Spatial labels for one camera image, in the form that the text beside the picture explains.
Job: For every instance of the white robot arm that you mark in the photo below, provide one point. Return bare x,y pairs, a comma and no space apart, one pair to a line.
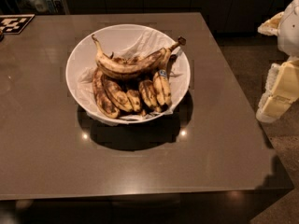
282,83

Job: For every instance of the small middle spotted banana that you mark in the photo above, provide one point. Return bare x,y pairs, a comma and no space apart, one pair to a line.
134,98

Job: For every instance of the banana with blue sticker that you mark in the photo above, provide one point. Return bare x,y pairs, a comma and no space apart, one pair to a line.
161,82

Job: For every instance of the leftmost spotted banana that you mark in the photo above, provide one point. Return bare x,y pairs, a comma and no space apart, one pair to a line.
102,101

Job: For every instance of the spotted ripe banana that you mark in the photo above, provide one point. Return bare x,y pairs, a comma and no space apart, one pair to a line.
149,64

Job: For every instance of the white round bowl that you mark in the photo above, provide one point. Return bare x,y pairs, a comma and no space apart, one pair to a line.
123,40

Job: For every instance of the black white fiducial marker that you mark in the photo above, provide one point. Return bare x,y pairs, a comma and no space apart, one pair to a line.
14,24

